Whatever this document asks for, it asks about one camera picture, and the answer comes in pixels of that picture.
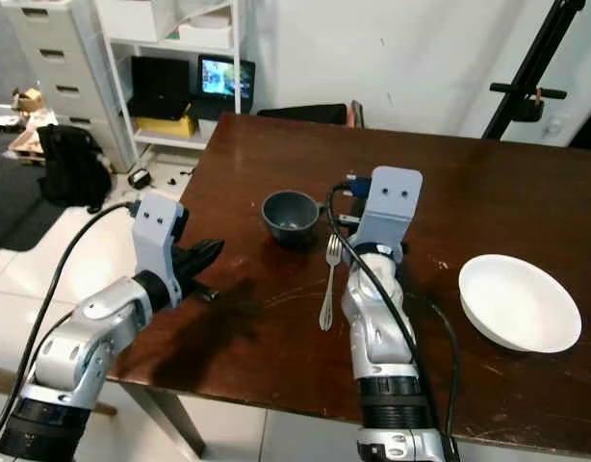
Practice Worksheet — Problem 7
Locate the dark grey cup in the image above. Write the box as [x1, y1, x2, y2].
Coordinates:
[261, 190, 324, 247]

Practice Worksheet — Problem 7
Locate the black power adapter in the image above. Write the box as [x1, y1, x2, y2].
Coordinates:
[127, 167, 153, 191]

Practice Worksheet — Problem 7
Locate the silver metal fork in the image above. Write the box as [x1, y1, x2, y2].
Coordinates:
[318, 234, 344, 332]

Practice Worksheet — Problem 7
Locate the white table leg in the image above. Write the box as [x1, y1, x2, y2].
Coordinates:
[117, 382, 208, 460]

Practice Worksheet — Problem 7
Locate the yellow flat box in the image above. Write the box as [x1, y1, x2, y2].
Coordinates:
[134, 115, 199, 139]

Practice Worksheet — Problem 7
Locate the black backpack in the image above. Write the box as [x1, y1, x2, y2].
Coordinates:
[36, 123, 113, 212]

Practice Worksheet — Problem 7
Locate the black chair backrest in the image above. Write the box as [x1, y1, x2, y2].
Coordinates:
[256, 101, 366, 128]

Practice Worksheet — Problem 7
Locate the black closed-screen laptop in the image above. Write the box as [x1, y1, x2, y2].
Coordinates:
[128, 55, 193, 121]

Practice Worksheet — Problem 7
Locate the laptop with lit screen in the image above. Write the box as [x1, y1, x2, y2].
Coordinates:
[193, 54, 257, 122]

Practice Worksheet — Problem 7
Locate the dark grey floor mat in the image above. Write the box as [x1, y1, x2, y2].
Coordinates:
[0, 130, 51, 259]

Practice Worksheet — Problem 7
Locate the white metal shelf rack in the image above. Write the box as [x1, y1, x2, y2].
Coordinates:
[96, 0, 254, 155]

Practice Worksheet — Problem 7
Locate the small cardboard box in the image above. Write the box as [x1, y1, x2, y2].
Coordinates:
[14, 88, 45, 115]

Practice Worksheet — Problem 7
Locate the grey plastic drawer cabinet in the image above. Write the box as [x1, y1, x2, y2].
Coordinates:
[2, 0, 135, 176]

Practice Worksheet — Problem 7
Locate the white storage box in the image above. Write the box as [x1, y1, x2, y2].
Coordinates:
[95, 0, 179, 43]

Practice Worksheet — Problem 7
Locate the white round bowl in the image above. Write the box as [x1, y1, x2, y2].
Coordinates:
[458, 253, 584, 355]

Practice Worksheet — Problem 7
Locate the black tripod stand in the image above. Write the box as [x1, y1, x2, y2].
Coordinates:
[480, 0, 588, 142]

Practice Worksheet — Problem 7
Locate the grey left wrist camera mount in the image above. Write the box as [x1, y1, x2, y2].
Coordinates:
[131, 192, 191, 287]

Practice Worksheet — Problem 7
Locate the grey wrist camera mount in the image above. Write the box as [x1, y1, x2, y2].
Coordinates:
[353, 166, 424, 257]
[131, 192, 191, 287]

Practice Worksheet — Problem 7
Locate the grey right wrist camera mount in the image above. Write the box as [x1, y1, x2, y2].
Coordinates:
[353, 166, 424, 257]

